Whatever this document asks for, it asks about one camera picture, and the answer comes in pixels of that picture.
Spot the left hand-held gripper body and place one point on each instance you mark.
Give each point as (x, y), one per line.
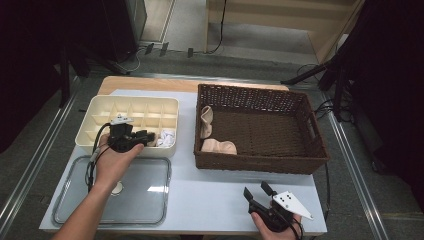
(121, 140)

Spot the person's right hand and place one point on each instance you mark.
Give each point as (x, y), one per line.
(273, 233)

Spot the black metal stand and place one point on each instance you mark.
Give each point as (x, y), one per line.
(64, 83)

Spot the light wooden shelf unit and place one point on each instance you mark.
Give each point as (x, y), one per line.
(266, 8)

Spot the aluminium frame rail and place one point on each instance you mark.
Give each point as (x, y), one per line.
(36, 156)
(233, 79)
(353, 173)

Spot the cream divided storage box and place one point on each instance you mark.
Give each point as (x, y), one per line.
(156, 113)

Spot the white sock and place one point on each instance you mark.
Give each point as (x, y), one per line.
(163, 142)
(168, 135)

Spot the thin peach sock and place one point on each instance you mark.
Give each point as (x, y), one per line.
(216, 146)
(206, 121)

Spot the dark metal cabinet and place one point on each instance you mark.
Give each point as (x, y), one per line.
(138, 16)

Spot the black curtain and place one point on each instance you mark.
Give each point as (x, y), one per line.
(393, 100)
(26, 66)

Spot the black tripod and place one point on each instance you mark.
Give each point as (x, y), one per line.
(306, 75)

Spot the brown wicker basket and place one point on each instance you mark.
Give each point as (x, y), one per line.
(276, 133)

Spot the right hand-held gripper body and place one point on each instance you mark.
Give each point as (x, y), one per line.
(293, 203)

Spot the clear plastic box lid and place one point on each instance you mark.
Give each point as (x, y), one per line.
(146, 200)

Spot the small dark floor bracket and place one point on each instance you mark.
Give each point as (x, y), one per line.
(190, 52)
(149, 48)
(164, 48)

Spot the person's left hand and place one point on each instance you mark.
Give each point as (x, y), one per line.
(113, 166)

